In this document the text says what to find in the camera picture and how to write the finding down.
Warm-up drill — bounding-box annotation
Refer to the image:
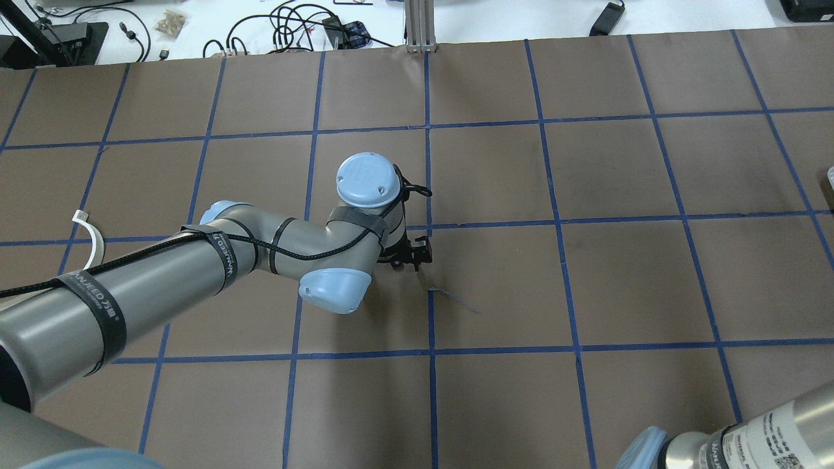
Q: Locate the aluminium frame post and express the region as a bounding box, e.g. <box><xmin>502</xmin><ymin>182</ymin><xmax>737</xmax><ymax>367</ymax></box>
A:
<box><xmin>404</xmin><ymin>0</ymin><xmax>438</xmax><ymax>53</ymax></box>

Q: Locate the white curved plastic bracket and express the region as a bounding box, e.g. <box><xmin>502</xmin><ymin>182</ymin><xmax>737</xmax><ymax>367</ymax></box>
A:
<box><xmin>71</xmin><ymin>210</ymin><xmax>106</xmax><ymax>270</ymax></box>

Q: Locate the black cable bundle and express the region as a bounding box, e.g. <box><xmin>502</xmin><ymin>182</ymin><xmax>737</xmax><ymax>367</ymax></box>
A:
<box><xmin>202</xmin><ymin>2</ymin><xmax>398</xmax><ymax>59</ymax></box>

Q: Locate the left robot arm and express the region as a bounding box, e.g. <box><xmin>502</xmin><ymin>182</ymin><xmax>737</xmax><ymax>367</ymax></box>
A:
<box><xmin>1</xmin><ymin>152</ymin><xmax>432</xmax><ymax>468</ymax></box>

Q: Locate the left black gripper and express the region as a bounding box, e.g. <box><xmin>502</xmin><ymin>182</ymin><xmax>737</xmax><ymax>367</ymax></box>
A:
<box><xmin>375</xmin><ymin>202</ymin><xmax>434</xmax><ymax>271</ymax></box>

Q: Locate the black power adapter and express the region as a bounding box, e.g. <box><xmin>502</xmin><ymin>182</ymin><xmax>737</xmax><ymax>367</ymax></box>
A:
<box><xmin>588</xmin><ymin>1</ymin><xmax>626</xmax><ymax>36</ymax></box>

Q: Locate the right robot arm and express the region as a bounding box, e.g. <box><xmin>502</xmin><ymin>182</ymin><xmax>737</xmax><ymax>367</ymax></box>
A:
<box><xmin>616</xmin><ymin>381</ymin><xmax>833</xmax><ymax>468</ymax></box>

